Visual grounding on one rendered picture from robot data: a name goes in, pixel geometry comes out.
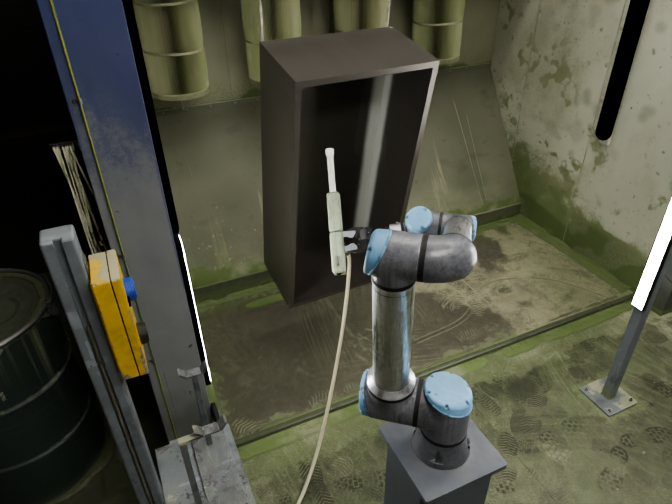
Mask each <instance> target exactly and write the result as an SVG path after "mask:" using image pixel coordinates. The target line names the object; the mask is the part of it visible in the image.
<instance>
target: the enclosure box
mask: <svg viewBox="0 0 672 504"><path fill-rule="evenodd" d="M389 27H392V28H389ZM389 27H381V28H372V29H364V30H355V31H347V32H338V33H330V34H321V35H312V36H304V37H295V38H287V39H278V40H270V41H261V42H259V53H260V99H261V146H262V193H263V240H264V264H265V266H266V267H267V269H268V271H269V273H270V275H271V276H272V278H273V280H274V282H275V284H276V286H277V287H278V289H279V291H280V293H281V295H282V297H283V298H284V300H285V302H286V304H287V306H288V307H289V309H291V308H294V307H297V306H300V305H303V304H307V303H310V302H313V301H316V300H319V299H322V298H325V297H328V296H331V295H334V294H337V293H340V292H344V291H346V281H347V274H344V275H334V273H333V272H332V261H331V248H330V233H331V232H330V231H329V223H328V210H327V197H326V195H327V193H329V192H330V190H329V177H328V164H327V156H326V152H325V150H326V149H327V148H333V149H334V156H333V160H334V172H335V185H336V192H338V193H339V194H340V198H341V210H342V222H343V231H345V230H348V229H350V228H352V227H367V228H372V229H385V227H389V225H390V224H396V222H398V223H401V222H404V219H405V215H406V210H407V206H408V201H409V197H410V192H411V188H412V183H413V179H414V174H415V170H416V165H417V161H418V156H419V152H420V147H421V143H422V138H423V134H424V129H425V125H426V120H427V116H428V111H429V107H430V102H431V98H432V93H433V89H434V84H435V80H436V75H437V71H438V66H439V62H440V61H439V60H438V59H436V58H435V57H434V56H432V55H431V54H430V53H428V52H427V51H426V50H424V49H423V48H422V47H420V46H419V45H418V44H416V43H415V42H414V41H412V40H411V39H409V38H408V37H407V36H405V35H404V34H403V33H401V32H400V31H399V30H397V29H396V28H395V27H393V26H389ZM350 255H351V277H350V288H349V290H350V289H353V288H356V287H359V286H362V285H365V284H368V283H371V282H372V281H371V275H367V274H365V273H364V272H363V267H364V261H365V256H366V252H362V253H350Z"/></svg>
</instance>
